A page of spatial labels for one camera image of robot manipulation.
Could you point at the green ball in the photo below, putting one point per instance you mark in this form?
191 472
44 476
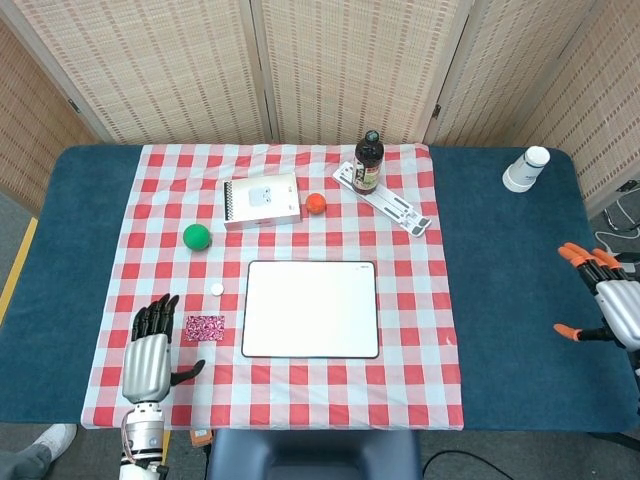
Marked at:
196 237

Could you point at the white earbuds box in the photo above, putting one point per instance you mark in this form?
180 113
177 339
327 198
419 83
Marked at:
262 201

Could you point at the white folding stand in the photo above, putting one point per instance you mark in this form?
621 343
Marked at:
395 206

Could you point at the right silver orange-tipped robot hand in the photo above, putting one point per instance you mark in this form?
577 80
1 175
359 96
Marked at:
617 305

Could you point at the left silver black-fingered robot hand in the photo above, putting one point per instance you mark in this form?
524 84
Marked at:
146 367

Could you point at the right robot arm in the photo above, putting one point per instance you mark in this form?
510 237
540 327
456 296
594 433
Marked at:
637 365

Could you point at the woven folding screen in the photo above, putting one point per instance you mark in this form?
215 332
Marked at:
170 65

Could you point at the dark blue table cover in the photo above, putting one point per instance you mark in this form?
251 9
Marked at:
515 310

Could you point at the dark blue chair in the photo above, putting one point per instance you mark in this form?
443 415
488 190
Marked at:
315 455

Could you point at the small white bottle cap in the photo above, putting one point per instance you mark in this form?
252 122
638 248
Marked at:
216 289

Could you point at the grey trouser leg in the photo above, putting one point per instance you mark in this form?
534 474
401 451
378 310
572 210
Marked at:
22 464

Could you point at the white shoe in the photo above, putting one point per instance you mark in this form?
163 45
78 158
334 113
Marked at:
56 439

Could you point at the pink patterned small packet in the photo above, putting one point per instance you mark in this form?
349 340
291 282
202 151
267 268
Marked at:
204 328

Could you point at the orange box under table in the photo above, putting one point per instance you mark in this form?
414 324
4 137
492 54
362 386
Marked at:
200 436

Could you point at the orange ball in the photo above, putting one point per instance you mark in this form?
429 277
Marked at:
316 203

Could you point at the dark drink bottle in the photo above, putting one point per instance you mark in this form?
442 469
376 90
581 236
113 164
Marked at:
368 165

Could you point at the red white checked tablecloth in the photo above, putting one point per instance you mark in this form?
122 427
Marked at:
410 300

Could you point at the white black-edged rectangular mat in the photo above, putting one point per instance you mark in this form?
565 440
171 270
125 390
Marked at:
310 309

